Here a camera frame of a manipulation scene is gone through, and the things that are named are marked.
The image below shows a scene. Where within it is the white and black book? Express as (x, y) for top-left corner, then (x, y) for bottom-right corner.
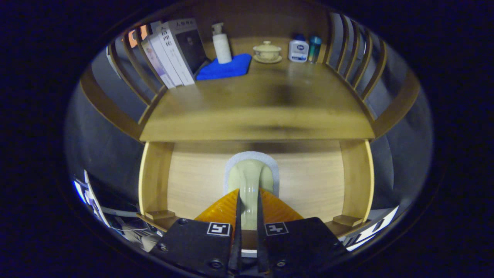
(160, 18), (211, 86)

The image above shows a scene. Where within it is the white bottle with blue cap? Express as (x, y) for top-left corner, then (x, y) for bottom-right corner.
(288, 34), (309, 63)

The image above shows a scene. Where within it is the wooden countertop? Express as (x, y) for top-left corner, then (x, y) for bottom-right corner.
(139, 58), (376, 141)

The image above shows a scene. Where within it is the blue folded cloth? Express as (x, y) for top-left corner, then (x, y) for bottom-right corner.
(196, 53), (252, 81)

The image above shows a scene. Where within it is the purple spine book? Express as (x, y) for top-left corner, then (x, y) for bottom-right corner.
(141, 37), (176, 89)

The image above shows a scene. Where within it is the beige lidded tea cup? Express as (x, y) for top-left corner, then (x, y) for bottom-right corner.
(253, 41), (283, 64)

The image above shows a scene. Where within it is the teal slim bottle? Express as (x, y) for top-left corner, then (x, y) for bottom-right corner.
(308, 36), (322, 64)

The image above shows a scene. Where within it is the wooden drawer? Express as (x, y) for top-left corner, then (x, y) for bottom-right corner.
(138, 140), (375, 238)

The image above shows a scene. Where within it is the white pump bottle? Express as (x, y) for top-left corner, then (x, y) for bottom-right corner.
(211, 22), (233, 64)

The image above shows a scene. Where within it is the plain white book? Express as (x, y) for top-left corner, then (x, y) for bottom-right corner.
(150, 22), (186, 87)

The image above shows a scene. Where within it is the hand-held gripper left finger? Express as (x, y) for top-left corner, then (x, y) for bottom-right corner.
(149, 188), (243, 278)

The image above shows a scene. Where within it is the wooden cabinet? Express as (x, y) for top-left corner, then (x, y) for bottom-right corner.
(79, 8), (421, 141)

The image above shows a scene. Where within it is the pale green scrubbing brush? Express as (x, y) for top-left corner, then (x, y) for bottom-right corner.
(223, 151), (280, 231)

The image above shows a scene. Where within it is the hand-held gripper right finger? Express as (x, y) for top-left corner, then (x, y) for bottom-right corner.
(256, 188), (350, 278)

